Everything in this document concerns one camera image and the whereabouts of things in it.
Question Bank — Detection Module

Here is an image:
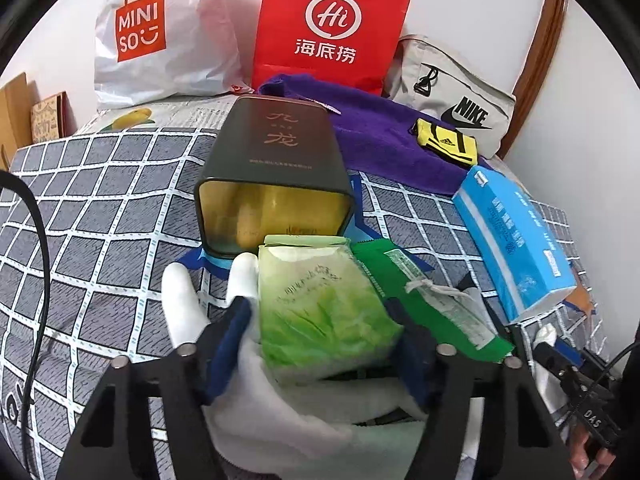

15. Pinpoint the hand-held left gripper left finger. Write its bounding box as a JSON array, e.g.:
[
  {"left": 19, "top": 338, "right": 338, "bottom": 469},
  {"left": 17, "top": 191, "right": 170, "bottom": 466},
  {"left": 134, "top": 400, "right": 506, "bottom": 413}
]
[{"left": 55, "top": 297, "right": 253, "bottom": 480}]

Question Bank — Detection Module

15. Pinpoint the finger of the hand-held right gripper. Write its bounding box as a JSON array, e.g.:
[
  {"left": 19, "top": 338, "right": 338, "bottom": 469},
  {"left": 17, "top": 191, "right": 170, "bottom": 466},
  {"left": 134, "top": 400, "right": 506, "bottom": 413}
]
[{"left": 534, "top": 342, "right": 581, "bottom": 386}]

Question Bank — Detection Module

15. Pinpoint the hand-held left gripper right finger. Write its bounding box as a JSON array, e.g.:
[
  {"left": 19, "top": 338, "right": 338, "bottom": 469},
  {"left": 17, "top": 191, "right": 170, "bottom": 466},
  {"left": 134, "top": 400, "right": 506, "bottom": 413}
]
[{"left": 390, "top": 305, "right": 576, "bottom": 480}]

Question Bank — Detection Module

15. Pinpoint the dark green packet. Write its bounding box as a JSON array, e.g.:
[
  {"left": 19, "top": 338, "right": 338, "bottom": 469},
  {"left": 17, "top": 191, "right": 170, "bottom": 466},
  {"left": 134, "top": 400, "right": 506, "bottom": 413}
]
[{"left": 350, "top": 240, "right": 516, "bottom": 363}]

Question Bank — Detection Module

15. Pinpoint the pale green cloth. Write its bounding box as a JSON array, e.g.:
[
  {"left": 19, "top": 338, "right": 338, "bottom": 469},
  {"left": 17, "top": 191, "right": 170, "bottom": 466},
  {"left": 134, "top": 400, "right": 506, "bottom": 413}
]
[{"left": 320, "top": 400, "right": 431, "bottom": 480}]

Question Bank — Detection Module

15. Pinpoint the light green tea packet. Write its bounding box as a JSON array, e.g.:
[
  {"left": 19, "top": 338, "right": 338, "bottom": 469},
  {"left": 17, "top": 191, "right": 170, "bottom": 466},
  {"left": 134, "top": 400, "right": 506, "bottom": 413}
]
[{"left": 257, "top": 234, "right": 405, "bottom": 386}]

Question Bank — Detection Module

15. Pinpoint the blue tissue pack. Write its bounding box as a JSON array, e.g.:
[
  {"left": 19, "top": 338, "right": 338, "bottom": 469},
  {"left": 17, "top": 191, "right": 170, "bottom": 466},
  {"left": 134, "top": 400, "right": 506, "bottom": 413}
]
[{"left": 452, "top": 165, "right": 578, "bottom": 325}]

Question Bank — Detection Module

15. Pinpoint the yellow black sock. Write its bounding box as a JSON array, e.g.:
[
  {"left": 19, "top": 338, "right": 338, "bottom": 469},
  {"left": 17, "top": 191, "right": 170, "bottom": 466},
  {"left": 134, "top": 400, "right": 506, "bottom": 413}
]
[{"left": 411, "top": 119, "right": 479, "bottom": 168}]

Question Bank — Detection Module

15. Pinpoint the purple towel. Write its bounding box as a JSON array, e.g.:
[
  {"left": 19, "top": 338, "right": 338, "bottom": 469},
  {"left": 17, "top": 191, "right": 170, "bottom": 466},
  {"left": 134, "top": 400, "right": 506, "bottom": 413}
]
[{"left": 257, "top": 74, "right": 481, "bottom": 196}]

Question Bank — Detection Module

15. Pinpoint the person's right hand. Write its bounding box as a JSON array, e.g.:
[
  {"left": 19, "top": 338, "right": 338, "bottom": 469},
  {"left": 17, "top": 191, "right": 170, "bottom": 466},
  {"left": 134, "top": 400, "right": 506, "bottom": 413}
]
[{"left": 570, "top": 427, "right": 618, "bottom": 480}]

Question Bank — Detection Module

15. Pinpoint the grey checked blanket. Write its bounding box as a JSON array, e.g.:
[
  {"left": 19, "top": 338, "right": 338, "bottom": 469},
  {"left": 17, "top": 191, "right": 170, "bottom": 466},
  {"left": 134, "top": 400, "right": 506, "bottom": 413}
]
[{"left": 0, "top": 127, "right": 640, "bottom": 480}]

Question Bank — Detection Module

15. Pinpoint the black tin box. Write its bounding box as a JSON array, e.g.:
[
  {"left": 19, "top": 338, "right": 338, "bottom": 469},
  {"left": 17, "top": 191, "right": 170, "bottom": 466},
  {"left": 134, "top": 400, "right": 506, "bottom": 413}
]
[{"left": 194, "top": 96, "right": 357, "bottom": 261}]

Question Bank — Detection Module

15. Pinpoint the printed bed sheet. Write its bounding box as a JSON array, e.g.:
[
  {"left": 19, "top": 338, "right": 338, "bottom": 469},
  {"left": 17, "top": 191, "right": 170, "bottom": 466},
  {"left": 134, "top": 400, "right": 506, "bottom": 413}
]
[{"left": 75, "top": 95, "right": 261, "bottom": 136}]

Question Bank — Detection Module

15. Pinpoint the beige zip bag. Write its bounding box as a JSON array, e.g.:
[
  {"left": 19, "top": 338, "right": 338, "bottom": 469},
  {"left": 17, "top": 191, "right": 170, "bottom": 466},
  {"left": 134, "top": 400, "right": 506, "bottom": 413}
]
[{"left": 385, "top": 34, "right": 517, "bottom": 161}]

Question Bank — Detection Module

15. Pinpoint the small patterned box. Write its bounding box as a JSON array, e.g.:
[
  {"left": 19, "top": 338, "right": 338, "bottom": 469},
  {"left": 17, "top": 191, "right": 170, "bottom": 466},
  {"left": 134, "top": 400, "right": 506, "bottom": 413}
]
[{"left": 30, "top": 91, "right": 68, "bottom": 141}]

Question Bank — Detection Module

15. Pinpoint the brown cardboard box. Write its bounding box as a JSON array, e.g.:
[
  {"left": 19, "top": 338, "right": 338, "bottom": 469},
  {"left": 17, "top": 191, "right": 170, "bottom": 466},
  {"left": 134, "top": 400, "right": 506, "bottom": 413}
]
[{"left": 0, "top": 72, "right": 33, "bottom": 171}]

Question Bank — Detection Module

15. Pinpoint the white plastic shopping bag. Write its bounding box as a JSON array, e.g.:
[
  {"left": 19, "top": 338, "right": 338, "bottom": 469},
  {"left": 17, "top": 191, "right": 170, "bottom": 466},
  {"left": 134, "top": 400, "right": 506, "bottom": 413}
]
[{"left": 94, "top": 0, "right": 261, "bottom": 111}]

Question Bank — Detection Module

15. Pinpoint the red paper bag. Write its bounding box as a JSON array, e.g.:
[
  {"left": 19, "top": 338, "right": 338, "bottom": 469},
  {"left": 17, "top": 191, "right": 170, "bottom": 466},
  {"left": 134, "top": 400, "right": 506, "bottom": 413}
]
[{"left": 251, "top": 0, "right": 416, "bottom": 98}]

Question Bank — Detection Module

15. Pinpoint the black cable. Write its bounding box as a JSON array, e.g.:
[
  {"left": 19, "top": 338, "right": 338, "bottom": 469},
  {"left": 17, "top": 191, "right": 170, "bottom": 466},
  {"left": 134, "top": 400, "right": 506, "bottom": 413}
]
[{"left": 0, "top": 170, "right": 53, "bottom": 441}]

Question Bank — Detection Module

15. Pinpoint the wooden bed frame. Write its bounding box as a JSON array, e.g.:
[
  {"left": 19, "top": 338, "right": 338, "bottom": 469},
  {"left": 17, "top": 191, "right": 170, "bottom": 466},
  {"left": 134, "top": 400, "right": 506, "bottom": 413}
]
[{"left": 497, "top": 0, "right": 568, "bottom": 158}]

